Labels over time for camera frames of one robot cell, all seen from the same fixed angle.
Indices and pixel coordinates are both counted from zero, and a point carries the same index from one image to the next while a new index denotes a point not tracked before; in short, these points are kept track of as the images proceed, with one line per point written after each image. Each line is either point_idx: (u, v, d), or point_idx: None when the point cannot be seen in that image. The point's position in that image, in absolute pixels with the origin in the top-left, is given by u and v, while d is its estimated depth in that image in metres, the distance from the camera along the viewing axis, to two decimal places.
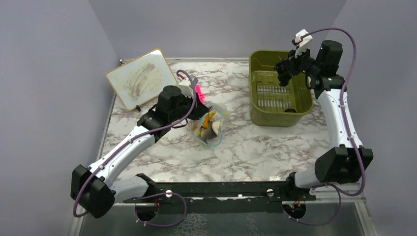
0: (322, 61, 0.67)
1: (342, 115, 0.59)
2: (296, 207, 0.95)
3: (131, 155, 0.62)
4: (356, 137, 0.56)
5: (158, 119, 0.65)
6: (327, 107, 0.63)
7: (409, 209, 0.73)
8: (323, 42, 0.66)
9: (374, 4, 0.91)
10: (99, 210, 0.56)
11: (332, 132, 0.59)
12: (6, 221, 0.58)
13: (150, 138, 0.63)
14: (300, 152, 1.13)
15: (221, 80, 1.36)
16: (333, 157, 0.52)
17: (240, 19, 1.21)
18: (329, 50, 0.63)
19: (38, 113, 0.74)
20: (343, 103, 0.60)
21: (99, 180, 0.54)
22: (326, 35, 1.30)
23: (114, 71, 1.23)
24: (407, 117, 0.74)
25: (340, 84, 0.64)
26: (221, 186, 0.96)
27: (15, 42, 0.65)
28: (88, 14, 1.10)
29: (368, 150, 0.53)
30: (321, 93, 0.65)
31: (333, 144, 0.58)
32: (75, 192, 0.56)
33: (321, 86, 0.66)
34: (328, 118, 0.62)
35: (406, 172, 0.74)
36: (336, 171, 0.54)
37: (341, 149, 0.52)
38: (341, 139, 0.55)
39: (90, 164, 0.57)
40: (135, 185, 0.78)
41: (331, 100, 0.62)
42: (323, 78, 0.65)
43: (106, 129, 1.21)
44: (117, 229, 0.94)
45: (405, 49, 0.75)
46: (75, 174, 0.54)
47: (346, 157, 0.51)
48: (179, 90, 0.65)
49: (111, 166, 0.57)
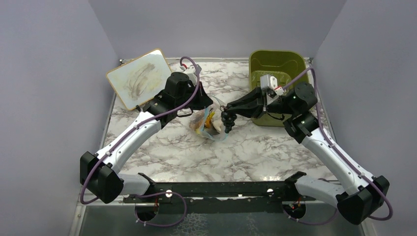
0: (295, 109, 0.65)
1: (339, 154, 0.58)
2: (296, 207, 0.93)
3: (137, 141, 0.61)
4: (364, 171, 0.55)
5: (164, 104, 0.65)
6: (318, 151, 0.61)
7: (407, 210, 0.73)
8: (297, 92, 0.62)
9: (373, 4, 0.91)
10: (108, 196, 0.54)
11: (340, 174, 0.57)
12: (6, 221, 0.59)
13: (156, 124, 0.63)
14: (300, 152, 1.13)
15: (221, 80, 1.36)
16: (360, 202, 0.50)
17: (239, 19, 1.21)
18: (306, 104, 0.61)
19: (38, 112, 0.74)
20: (331, 142, 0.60)
21: (107, 166, 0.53)
22: (326, 35, 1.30)
23: (114, 71, 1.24)
24: (405, 116, 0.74)
25: (313, 122, 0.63)
26: (221, 186, 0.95)
27: (16, 42, 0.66)
28: (88, 14, 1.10)
29: (382, 178, 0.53)
30: (304, 139, 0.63)
31: (349, 189, 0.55)
32: (84, 178, 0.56)
33: (300, 132, 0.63)
34: (325, 160, 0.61)
35: (404, 171, 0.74)
36: (366, 213, 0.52)
37: (361, 192, 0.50)
38: (355, 181, 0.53)
39: (97, 150, 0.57)
40: (138, 181, 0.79)
41: (318, 143, 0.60)
42: (298, 125, 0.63)
43: (107, 128, 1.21)
44: (117, 229, 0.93)
45: (403, 48, 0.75)
46: (83, 161, 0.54)
47: (371, 197, 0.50)
48: (187, 76, 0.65)
49: (118, 152, 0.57)
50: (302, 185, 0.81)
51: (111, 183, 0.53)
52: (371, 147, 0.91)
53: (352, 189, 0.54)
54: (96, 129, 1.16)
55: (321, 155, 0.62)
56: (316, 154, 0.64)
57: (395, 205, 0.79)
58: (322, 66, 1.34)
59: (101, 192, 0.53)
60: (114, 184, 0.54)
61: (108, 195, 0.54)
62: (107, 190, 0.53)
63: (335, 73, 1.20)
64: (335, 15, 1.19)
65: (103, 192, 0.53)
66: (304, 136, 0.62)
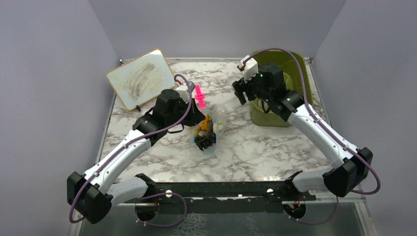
0: (269, 86, 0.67)
1: (324, 129, 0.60)
2: (295, 207, 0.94)
3: (127, 160, 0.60)
4: (349, 144, 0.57)
5: (155, 122, 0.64)
6: (304, 127, 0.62)
7: (406, 210, 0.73)
8: (261, 70, 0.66)
9: (373, 4, 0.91)
10: (96, 215, 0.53)
11: (325, 148, 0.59)
12: (6, 221, 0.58)
13: (146, 142, 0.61)
14: (300, 152, 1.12)
15: (221, 80, 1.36)
16: (347, 174, 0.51)
17: (239, 19, 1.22)
18: (273, 75, 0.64)
19: (38, 111, 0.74)
20: (316, 118, 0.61)
21: (94, 187, 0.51)
22: (326, 35, 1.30)
23: (114, 71, 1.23)
24: (404, 116, 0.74)
25: (299, 99, 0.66)
26: (221, 186, 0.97)
27: (16, 42, 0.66)
28: (88, 14, 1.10)
29: (366, 149, 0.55)
30: (290, 116, 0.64)
31: (334, 162, 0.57)
32: (71, 198, 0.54)
33: (286, 109, 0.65)
34: (312, 136, 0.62)
35: (402, 170, 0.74)
36: (351, 183, 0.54)
37: (347, 164, 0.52)
38: (340, 153, 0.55)
39: (85, 170, 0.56)
40: (134, 187, 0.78)
41: (304, 119, 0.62)
42: (282, 102, 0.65)
43: (106, 129, 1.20)
44: (117, 229, 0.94)
45: (402, 48, 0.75)
46: (71, 181, 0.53)
47: (355, 168, 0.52)
48: (177, 93, 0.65)
49: (106, 173, 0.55)
50: (298, 180, 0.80)
51: (99, 203, 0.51)
52: (371, 147, 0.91)
53: (338, 161, 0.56)
54: (96, 129, 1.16)
55: (306, 131, 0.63)
56: (302, 131, 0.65)
57: (395, 205, 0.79)
58: (322, 66, 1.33)
59: (88, 213, 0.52)
60: (102, 203, 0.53)
61: (95, 215, 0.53)
62: (94, 210, 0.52)
63: (335, 73, 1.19)
64: (335, 15, 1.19)
65: (91, 212, 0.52)
66: (290, 115, 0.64)
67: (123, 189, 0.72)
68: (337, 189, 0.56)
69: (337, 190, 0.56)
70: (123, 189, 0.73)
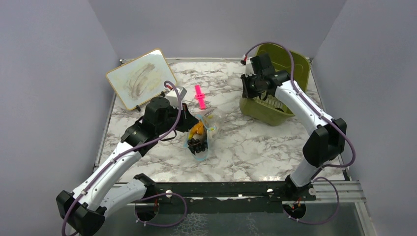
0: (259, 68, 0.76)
1: (303, 101, 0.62)
2: (296, 207, 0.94)
3: (115, 175, 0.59)
4: (325, 114, 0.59)
5: (144, 132, 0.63)
6: (286, 99, 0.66)
7: (406, 210, 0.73)
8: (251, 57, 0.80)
9: (372, 4, 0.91)
10: (88, 230, 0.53)
11: (304, 119, 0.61)
12: (6, 221, 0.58)
13: (134, 154, 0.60)
14: (300, 152, 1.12)
15: (221, 80, 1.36)
16: (319, 139, 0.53)
17: (239, 19, 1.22)
18: (258, 56, 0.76)
19: (38, 111, 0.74)
20: (298, 90, 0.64)
21: (82, 206, 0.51)
22: (326, 35, 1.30)
23: (114, 71, 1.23)
24: (404, 115, 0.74)
25: (286, 76, 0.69)
26: (221, 186, 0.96)
27: (15, 43, 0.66)
28: (88, 14, 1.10)
29: (341, 120, 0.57)
30: (276, 90, 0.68)
31: (310, 129, 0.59)
32: (63, 215, 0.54)
33: (274, 84, 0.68)
34: (293, 108, 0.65)
35: (403, 170, 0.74)
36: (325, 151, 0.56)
37: (320, 129, 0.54)
38: (314, 121, 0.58)
39: (74, 189, 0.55)
40: (133, 191, 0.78)
41: (287, 92, 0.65)
42: (270, 77, 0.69)
43: (106, 129, 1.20)
44: (117, 230, 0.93)
45: (402, 48, 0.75)
46: (59, 201, 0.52)
47: (327, 134, 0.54)
48: (167, 102, 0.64)
49: (94, 190, 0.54)
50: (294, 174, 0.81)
51: (89, 221, 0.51)
52: (371, 147, 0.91)
53: (312, 128, 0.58)
54: (96, 129, 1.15)
55: (290, 104, 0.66)
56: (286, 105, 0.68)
57: (395, 205, 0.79)
58: (322, 66, 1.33)
59: (79, 229, 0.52)
60: (94, 219, 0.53)
61: (87, 230, 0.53)
62: (85, 227, 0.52)
63: (335, 73, 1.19)
64: (335, 15, 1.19)
65: (82, 228, 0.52)
66: (277, 88, 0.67)
67: (122, 193, 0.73)
68: (314, 158, 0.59)
69: (313, 158, 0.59)
70: (122, 193, 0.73)
